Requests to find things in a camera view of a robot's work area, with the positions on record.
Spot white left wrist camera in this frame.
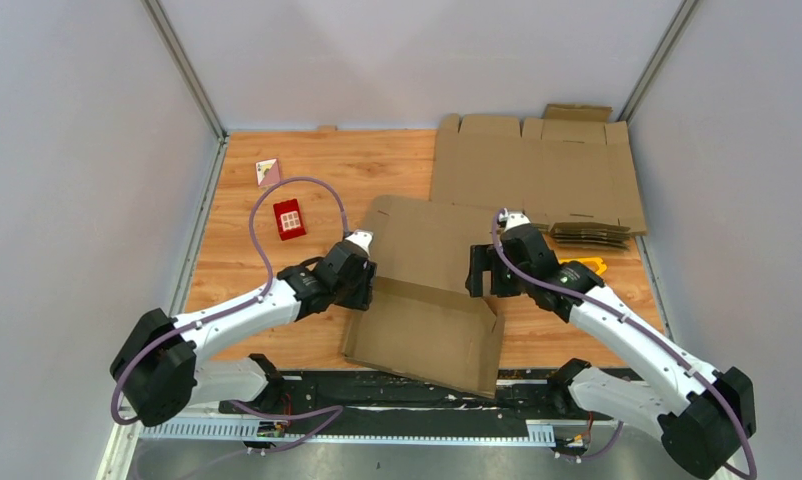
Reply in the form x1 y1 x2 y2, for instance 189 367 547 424
344 229 374 258

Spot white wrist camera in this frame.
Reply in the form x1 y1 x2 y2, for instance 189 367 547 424
497 209 531 233
344 229 374 258

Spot stack of flat cardboard boxes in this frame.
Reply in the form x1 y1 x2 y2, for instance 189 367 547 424
430 104 648 249

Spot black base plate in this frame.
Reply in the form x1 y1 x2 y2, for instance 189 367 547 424
155 357 684 442

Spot yellow plastic tool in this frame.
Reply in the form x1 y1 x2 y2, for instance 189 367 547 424
561 256 608 276

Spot brown cardboard box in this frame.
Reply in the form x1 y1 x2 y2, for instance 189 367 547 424
341 195 505 398

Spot red small box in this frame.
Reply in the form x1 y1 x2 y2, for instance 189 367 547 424
273 199 307 241

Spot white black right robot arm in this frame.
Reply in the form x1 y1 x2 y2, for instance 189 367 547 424
465 216 758 479

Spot aluminium frame rails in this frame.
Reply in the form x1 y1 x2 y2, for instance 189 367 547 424
96 0 740 480

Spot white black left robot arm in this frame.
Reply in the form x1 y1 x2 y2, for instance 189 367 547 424
109 230 376 427

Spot pink white card box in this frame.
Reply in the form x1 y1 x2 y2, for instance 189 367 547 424
255 158 283 189

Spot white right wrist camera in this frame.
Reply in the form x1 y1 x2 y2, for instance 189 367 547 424
497 209 531 233

